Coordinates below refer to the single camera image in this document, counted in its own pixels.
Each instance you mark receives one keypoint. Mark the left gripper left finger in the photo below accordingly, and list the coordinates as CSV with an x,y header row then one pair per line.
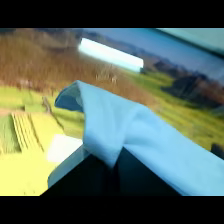
x,y
80,178

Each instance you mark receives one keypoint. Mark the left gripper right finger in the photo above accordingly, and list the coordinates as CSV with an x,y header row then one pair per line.
x,y
143,178

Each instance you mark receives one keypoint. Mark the light blue garment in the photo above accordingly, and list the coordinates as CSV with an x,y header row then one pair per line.
x,y
140,133

